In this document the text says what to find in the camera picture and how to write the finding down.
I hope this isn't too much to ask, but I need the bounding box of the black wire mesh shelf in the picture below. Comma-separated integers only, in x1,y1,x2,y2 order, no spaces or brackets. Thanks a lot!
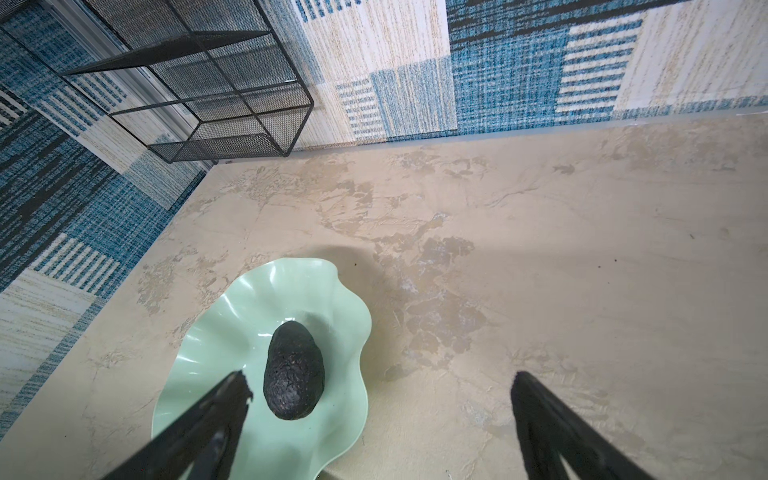
0,0,316,164

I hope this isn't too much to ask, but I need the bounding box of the light green wavy fruit bowl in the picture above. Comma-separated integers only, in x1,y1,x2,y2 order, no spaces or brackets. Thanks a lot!
152,258,372,479

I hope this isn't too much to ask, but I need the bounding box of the dark fake avocado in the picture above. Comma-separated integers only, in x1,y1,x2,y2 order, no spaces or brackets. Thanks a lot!
263,321,326,421

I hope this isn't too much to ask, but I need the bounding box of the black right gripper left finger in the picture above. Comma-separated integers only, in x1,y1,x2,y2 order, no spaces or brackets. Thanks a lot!
106,371,253,479

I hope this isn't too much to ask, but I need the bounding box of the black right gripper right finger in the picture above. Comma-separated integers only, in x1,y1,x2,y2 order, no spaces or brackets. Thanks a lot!
510,371,650,479

